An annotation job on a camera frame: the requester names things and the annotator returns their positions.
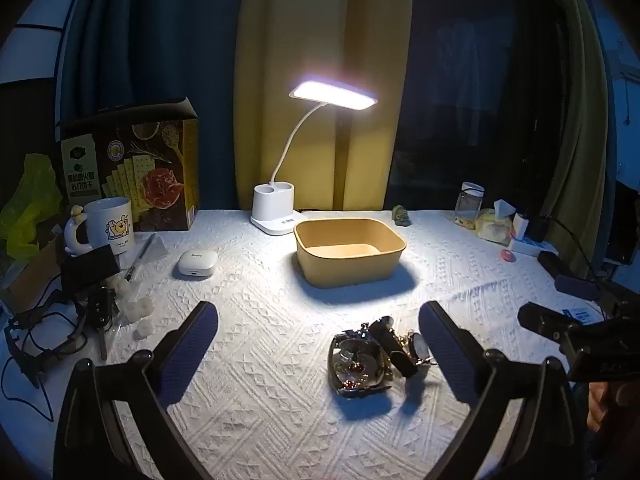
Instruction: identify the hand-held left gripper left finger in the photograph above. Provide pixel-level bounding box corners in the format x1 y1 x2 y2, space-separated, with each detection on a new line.
52 301 219 480

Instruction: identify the silver pen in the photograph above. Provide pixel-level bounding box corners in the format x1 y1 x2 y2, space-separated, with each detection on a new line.
124 232 157 282

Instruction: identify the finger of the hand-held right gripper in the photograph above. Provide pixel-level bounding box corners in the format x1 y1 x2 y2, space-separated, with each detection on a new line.
517 302 587 347
554 274 608 303

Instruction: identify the black strap wristwatch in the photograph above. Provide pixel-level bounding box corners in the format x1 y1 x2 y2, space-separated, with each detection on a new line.
367 316 420 380

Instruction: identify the pile of white small caps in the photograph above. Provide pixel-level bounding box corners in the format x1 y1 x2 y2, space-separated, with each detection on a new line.
109 275 154 342

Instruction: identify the white cartoon mug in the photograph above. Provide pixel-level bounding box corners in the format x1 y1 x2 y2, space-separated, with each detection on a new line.
64 197 135 261

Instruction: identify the olive curtain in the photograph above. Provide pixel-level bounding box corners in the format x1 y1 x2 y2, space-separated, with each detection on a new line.
540 0 608 271

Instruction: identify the yellow plastic tray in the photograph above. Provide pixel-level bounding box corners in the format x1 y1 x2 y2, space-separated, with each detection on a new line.
293 217 407 289

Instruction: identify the yellow curtain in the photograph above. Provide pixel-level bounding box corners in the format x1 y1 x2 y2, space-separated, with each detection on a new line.
235 0 416 211

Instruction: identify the red bead bracelet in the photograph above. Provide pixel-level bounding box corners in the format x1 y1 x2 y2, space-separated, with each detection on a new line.
340 360 371 390

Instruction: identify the blue curtain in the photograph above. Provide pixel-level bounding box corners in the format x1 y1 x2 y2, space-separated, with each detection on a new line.
60 0 248 211

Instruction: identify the white desk lamp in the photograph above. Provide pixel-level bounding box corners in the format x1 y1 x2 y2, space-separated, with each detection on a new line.
251 76 377 237

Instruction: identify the black cable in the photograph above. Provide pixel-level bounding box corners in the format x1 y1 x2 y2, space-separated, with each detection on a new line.
0 285 88 411

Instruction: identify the yellow-green plastic bag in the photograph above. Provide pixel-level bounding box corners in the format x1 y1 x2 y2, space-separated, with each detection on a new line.
0 154 63 261

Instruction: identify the glass jar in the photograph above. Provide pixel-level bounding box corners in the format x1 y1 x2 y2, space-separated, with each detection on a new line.
454 182 486 228

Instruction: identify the white earbuds case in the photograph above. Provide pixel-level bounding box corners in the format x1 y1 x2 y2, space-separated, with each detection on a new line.
172 250 213 279

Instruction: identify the white dial wristwatch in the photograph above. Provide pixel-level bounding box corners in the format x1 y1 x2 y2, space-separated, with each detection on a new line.
407 331 439 367

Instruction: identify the black charger plug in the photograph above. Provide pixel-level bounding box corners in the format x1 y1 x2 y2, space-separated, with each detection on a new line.
527 215 551 242

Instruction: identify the white embossed tablecloth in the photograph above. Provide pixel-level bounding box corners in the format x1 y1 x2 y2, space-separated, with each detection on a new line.
0 207 601 480

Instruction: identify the person's right hand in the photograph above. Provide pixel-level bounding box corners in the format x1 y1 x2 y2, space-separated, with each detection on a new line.
586 381 640 432

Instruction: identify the cardboard box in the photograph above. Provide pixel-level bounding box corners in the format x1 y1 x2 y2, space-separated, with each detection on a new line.
0 237 66 311

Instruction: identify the dark cracker box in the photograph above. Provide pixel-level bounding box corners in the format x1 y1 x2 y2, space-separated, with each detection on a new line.
59 96 201 232

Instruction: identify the black wallet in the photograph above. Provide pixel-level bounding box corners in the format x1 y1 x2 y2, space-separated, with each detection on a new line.
60 246 121 295

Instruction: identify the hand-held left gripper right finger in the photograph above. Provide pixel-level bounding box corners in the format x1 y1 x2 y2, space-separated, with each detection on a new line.
417 301 588 480

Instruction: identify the black car key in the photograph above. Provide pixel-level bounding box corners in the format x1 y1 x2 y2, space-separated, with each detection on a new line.
75 285 121 361

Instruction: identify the tissue pack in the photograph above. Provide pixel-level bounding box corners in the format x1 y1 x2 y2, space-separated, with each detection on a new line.
475 200 516 247

